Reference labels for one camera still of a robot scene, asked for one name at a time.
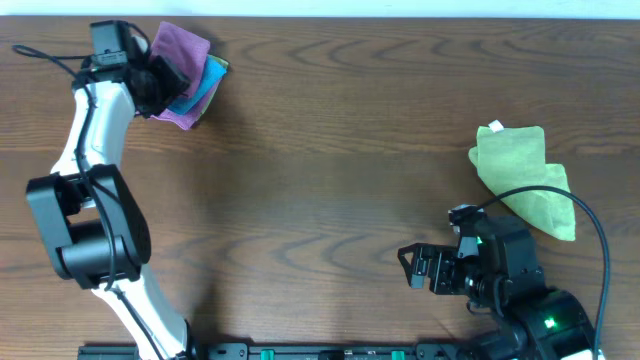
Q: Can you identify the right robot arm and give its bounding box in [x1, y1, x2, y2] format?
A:
[397, 212, 601, 360]

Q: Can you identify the purple microfiber cloth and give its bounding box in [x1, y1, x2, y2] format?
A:
[151, 21, 211, 98]

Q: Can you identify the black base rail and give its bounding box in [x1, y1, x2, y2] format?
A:
[77, 341, 481, 360]

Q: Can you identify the white cloth tag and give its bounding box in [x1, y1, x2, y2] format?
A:
[488, 119, 504, 133]

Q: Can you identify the light green cloth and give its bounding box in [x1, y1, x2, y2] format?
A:
[468, 126, 576, 241]

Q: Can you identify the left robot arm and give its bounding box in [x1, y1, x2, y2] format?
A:
[26, 20, 207, 359]

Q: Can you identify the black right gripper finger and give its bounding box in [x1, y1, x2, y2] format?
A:
[408, 269, 428, 289]
[397, 243, 439, 275]

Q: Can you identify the folded blue cloth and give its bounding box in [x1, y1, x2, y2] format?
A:
[168, 55, 229, 116]

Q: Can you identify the folded green cloth in stack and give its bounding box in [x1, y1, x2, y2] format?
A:
[197, 55, 229, 116]

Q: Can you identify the folded purple cloth in stack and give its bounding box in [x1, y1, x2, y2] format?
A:
[152, 80, 220, 130]

